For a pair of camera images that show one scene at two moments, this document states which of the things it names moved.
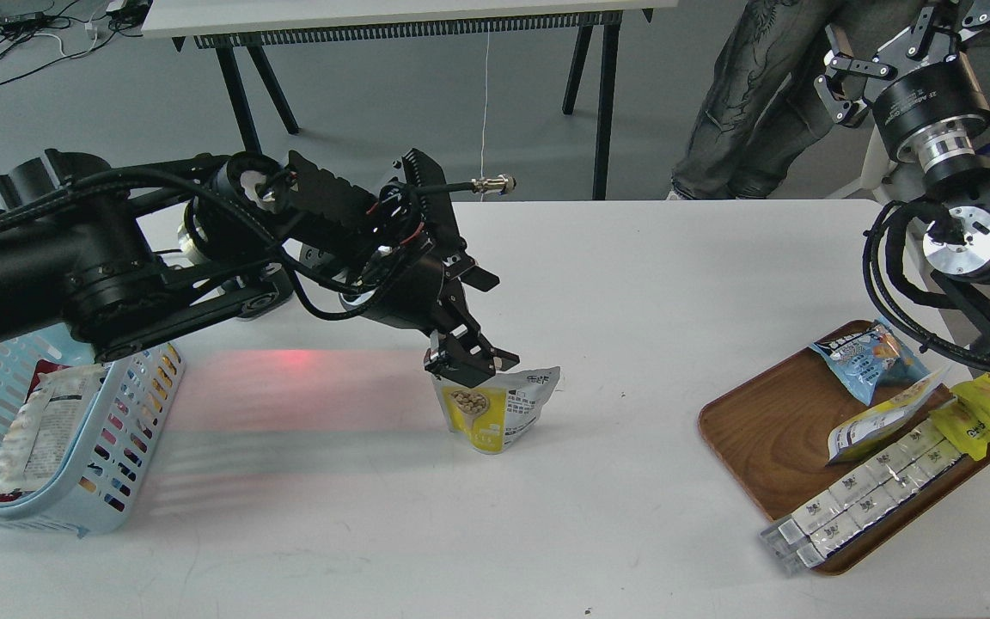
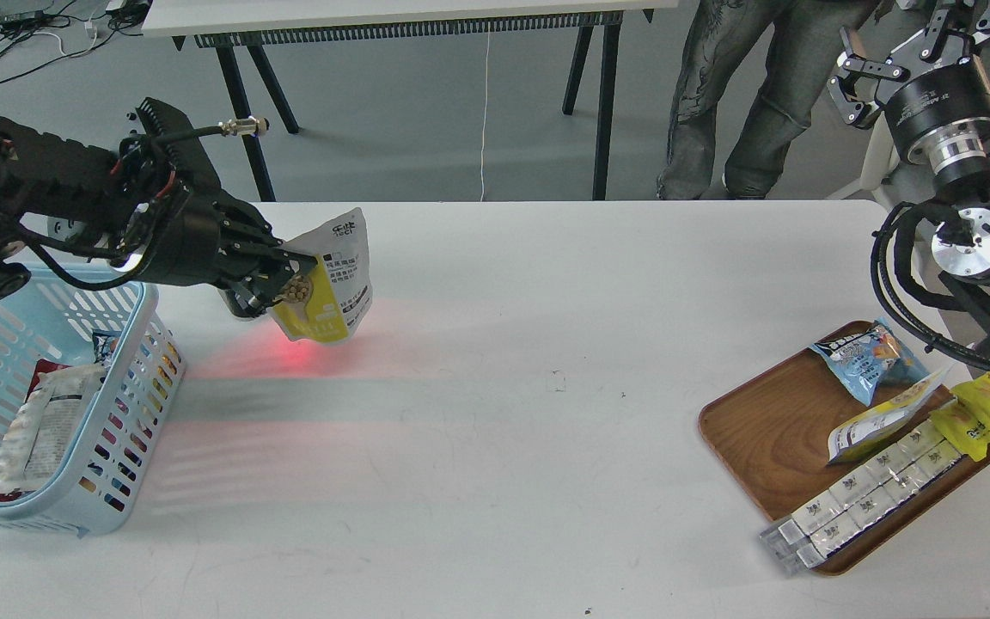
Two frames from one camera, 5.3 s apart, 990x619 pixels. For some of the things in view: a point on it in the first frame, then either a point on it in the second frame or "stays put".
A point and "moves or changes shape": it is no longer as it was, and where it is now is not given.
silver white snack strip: x=799 y=540 stays put
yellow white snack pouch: x=490 y=415 moves or changes shape
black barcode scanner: x=261 y=291 stays put
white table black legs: x=229 y=25 stays put
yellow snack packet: x=983 y=409 stays put
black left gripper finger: x=465 y=358 to x=252 y=293
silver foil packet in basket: x=48 y=425 stays put
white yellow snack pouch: x=857 y=433 stays put
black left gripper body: x=419 y=244 to x=194 y=228
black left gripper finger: x=479 y=278 to x=268 y=255
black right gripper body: x=933 y=116 stays put
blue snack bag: x=871 y=359 stays put
